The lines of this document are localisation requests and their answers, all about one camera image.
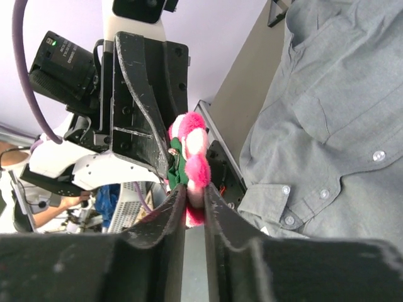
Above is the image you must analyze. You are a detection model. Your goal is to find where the grey button-up shirt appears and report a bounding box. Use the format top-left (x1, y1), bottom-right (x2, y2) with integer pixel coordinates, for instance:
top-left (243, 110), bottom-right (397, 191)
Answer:
top-left (238, 1), bottom-right (402, 245)

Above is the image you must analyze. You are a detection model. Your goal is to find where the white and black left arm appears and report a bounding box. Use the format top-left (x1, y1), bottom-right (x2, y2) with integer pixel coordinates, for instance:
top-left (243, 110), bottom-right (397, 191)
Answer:
top-left (21, 31), bottom-right (189, 196)

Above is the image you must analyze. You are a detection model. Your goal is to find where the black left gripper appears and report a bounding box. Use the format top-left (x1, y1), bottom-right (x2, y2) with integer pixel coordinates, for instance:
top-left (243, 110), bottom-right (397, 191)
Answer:
top-left (66, 31), bottom-right (188, 178)

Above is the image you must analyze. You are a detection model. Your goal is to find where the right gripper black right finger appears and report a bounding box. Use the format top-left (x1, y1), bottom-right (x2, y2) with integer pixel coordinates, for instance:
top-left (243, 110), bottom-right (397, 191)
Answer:
top-left (205, 186), bottom-right (402, 301)

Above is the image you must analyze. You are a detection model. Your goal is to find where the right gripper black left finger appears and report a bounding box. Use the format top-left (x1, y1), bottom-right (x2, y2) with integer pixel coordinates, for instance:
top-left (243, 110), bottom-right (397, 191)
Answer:
top-left (1, 185), bottom-right (186, 301)

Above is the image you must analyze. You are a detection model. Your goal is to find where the black left jewellery box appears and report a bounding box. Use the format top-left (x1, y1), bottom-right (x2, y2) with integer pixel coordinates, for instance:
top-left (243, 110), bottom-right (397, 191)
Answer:
top-left (268, 0), bottom-right (294, 28)

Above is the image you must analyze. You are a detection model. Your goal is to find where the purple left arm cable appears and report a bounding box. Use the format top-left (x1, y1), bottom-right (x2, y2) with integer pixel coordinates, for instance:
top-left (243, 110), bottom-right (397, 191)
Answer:
top-left (11, 0), bottom-right (64, 145)

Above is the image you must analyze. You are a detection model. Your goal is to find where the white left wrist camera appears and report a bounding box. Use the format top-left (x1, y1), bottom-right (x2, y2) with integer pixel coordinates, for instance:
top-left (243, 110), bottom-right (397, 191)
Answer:
top-left (101, 0), bottom-right (178, 42)

